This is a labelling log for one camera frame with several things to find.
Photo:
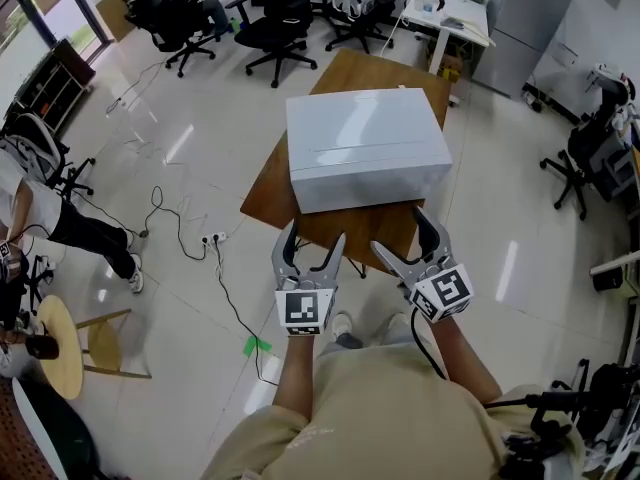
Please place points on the person's right shoe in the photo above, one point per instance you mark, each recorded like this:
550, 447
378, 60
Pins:
395, 328

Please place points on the black shelf cart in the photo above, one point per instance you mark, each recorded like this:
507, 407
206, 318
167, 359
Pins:
75, 63

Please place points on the brown wooden table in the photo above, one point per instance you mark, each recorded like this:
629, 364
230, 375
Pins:
360, 68

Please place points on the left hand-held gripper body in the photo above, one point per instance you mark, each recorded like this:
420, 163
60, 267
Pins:
305, 308

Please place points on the white power strip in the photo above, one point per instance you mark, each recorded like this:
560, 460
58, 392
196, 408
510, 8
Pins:
215, 238

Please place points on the person's left shoe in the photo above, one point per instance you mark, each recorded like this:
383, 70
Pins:
342, 325

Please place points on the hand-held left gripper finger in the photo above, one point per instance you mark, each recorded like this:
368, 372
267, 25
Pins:
330, 265
285, 258

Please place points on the green floor tape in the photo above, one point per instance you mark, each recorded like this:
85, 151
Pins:
255, 345

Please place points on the cardboard panel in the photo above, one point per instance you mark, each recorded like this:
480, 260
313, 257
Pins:
117, 13

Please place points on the person's beige shirt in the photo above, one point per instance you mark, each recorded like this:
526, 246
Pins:
390, 418

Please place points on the cardboard box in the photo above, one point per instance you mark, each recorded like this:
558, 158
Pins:
450, 63

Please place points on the light wooden stool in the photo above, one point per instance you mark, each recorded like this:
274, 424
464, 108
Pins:
105, 343

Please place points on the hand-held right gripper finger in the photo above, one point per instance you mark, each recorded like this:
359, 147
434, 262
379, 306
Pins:
437, 245
397, 265

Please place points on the glass window wall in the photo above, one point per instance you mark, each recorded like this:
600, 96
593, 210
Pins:
45, 3

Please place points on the white partition board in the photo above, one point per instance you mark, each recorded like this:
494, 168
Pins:
590, 38

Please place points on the round light wooden table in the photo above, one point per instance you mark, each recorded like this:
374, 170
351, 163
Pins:
62, 373

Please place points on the white round table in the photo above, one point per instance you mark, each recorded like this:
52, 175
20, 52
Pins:
35, 428

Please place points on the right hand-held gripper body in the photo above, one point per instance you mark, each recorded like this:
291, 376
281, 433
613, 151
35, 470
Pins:
442, 290

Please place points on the person's right forearm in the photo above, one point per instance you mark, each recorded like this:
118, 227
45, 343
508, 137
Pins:
460, 358

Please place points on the grey refrigerator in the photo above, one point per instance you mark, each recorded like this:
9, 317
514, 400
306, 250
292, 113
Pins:
520, 28

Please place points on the black equipment rig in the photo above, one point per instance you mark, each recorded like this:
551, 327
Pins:
550, 428

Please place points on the black and white office chair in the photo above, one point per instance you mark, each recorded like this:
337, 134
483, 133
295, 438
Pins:
40, 143

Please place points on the white side desk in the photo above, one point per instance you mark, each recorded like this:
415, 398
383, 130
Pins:
615, 263

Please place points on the white microwave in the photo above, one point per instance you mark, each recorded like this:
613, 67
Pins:
360, 128

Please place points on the person's left forearm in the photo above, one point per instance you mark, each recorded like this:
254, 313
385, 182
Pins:
297, 373

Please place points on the person's shoe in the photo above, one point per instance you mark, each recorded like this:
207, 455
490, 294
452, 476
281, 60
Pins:
342, 325
395, 328

